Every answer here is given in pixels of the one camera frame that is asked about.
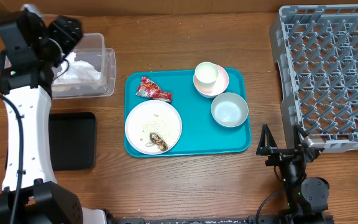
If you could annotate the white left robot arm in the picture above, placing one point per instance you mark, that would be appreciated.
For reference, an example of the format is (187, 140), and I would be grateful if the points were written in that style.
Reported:
(30, 192)

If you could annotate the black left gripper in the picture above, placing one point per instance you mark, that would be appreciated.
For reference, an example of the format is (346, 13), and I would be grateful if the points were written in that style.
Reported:
(63, 28)

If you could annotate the black tray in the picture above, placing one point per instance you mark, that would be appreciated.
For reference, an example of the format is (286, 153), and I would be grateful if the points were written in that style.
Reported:
(72, 138)

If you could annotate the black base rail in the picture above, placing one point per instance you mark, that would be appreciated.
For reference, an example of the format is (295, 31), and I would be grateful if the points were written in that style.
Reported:
(197, 221)

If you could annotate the clear plastic bin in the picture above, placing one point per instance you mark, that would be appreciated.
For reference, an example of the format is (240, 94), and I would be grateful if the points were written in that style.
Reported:
(92, 49)

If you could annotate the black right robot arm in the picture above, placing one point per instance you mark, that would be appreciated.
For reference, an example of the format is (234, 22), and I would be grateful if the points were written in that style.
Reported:
(307, 197)

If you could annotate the brown food scrap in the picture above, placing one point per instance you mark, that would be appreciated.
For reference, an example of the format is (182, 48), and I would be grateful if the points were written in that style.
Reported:
(159, 142)

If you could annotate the grey bowl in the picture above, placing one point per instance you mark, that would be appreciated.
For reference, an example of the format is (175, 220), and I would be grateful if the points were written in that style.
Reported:
(229, 110)

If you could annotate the white napkin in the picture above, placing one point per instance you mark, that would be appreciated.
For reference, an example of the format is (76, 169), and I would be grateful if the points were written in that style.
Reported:
(76, 72)

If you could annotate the large white plate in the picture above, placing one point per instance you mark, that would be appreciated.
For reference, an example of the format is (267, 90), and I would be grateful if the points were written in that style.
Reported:
(152, 116)

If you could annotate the grey dishwasher rack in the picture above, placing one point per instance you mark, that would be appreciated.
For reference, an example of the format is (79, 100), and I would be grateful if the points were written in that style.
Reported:
(316, 50)

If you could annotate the small pink saucer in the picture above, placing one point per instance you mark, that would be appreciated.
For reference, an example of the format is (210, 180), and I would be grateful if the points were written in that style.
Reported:
(218, 87)

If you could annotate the red snack wrapper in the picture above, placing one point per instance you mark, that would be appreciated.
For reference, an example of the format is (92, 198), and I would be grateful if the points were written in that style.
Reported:
(149, 89)

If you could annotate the teal plastic tray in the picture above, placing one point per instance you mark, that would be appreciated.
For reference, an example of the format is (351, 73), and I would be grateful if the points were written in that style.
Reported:
(201, 134)

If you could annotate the pale yellow cup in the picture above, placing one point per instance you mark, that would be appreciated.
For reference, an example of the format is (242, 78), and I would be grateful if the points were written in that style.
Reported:
(206, 74)

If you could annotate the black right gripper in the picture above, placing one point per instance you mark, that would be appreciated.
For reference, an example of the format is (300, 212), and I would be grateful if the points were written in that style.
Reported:
(279, 154)

